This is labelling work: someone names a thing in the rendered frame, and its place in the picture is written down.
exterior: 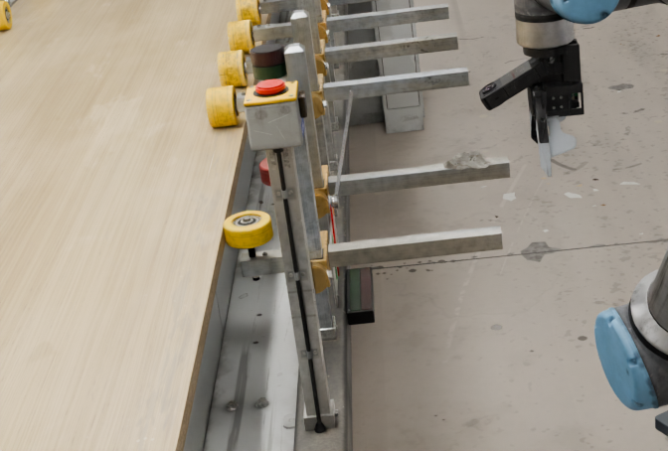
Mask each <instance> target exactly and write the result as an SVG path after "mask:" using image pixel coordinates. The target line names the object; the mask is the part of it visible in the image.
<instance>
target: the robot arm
mask: <svg viewBox="0 0 668 451"><path fill-rule="evenodd" d="M655 3H661V4H665V5H668V0H514V9H515V26H516V41H517V44H518V45H520V46H521V47H523V53H524V55H525V56H528V57H532V58H531V59H529V60H528V61H526V62H525V63H523V64H521V65H520V66H518V67H516V68H514V69H513V70H511V71H509V72H508V73H506V74H505V75H502V76H501V77H499V78H498V79H496V80H494V81H492V82H490V83H488V84H487V85H485V86H484V87H483V88H482V89H480V90H479V96H480V100H481V102H482V103H483V105H484V106H485V107H486V109H487V110H492V109H493V108H496V107H497V106H499V105H501V104H502V103H504V102H505V101H506V100H508V99H509V98H511V97H513V96H514V95H516V94H517V93H519V92H521V91H522V90H524V89H525V88H526V89H527V91H528V102H529V113H530V128H531V138H532V139H533V140H534V141H535V142H536V143H537V144H538V145H539V154H540V164H541V167H542V169H543V170H544V172H545V173H546V174H547V176H548V177H552V166H551V158H552V157H555V156H557V155H560V154H563V153H565V152H568V151H570V150H573V149H574V148H575V147H576V146H577V140H576V138H575V136H573V135H570V134H567V133H564V132H563V131H562V130H561V125H560V122H561V121H563V120H565V119H566V116H573V115H582V114H585V112H584V91H583V83H582V80H581V59H580V44H579V43H578V41H577V39H574V37H575V34H574V23H577V24H585V25H587V24H594V23H597V22H600V21H602V20H604V19H605V18H607V17H608V16H609V15H610V14H611V13H612V12H614V11H619V10H624V9H629V8H634V7H639V6H644V5H649V4H655ZM578 92H580V93H581V102H582V107H580V102H579V96H578ZM577 107H580V108H577ZM548 126H549V131H550V136H549V133H548ZM594 337H595V344H596V349H597V353H598V356H599V360H600V363H601V366H602V368H603V371H604V373H605V376H606V378H607V380H608V382H609V384H610V386H611V388H612V390H613V391H614V393H615V395H616V396H617V397H618V398H619V400H620V401H621V402H622V403H623V404H624V405H625V406H626V407H628V408H629V409H632V410H636V411H637V410H644V409H649V408H654V409H656V408H658V407H660V406H663V405H667V404H668V248H667V250H666V253H665V255H664V258H663V260H662V262H661V265H660V267H659V269H657V270H655V271H653V272H651V273H649V274H647V275H646V276H644V277H643V278H642V279H641V280H640V281H639V283H638V284H637V285H636V287H635V289H634V291H633V293H632V296H631V298H630V301H629V303H627V304H625V305H621V306H618V307H614V308H613V307H610V308H608V309H607V310H605V311H602V312H600V313H599V314H598V315H597V317H596V319H595V325H594Z"/></svg>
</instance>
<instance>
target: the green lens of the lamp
mask: <svg viewBox="0 0 668 451"><path fill-rule="evenodd" d="M251 66H252V72H253V77H254V78H255V79H258V80H268V79H276V78H280V77H283V76H285V75H287V71H286V64H285V61H284V63H283V64H281V65H278V66H275V67H271V68H256V67H254V66H253V65H251Z"/></svg>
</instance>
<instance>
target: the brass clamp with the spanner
mask: <svg viewBox="0 0 668 451"><path fill-rule="evenodd" d="M321 168H322V175H323V187H320V188H314V193H315V201H316V208H317V215H318V218H319V219H321V218H322V217H324V216H325V215H326V214H330V209H329V204H328V195H329V197H330V193H329V186H328V177H329V171H328V165H322V166H321Z"/></svg>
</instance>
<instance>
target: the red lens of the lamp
mask: <svg viewBox="0 0 668 451"><path fill-rule="evenodd" d="M250 59H251V64H252V65H253V66H256V67H268V66H274V65H277V64H280V63H282V62H284V61H285V57H284V45H282V48H281V49H280V50H278V51H276V52H272V53H267V54H255V53H253V52H252V51H251V50H250Z"/></svg>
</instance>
